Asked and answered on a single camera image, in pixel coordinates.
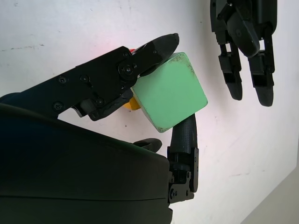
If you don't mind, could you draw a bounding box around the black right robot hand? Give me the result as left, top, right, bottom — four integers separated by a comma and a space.
0, 33, 200, 224

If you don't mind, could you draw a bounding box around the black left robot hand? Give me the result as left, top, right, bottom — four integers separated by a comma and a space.
210, 0, 278, 107

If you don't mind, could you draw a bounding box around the yellow wooden block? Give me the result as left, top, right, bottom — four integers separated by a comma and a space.
123, 96, 142, 111

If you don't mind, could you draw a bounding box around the green wooden block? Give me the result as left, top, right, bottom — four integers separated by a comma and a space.
130, 51, 208, 133

